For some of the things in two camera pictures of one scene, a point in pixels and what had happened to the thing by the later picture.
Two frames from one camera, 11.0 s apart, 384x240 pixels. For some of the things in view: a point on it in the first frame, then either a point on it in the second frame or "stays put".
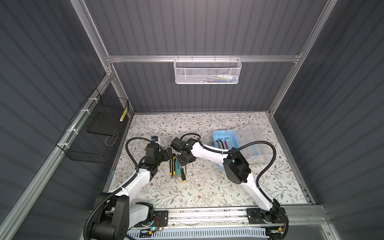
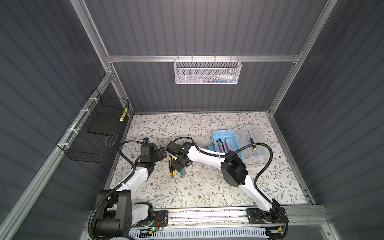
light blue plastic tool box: [226, 139] stays put
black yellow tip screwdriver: [183, 175] to [254, 148]
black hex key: [222, 143] stays put
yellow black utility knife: [172, 165] stays put
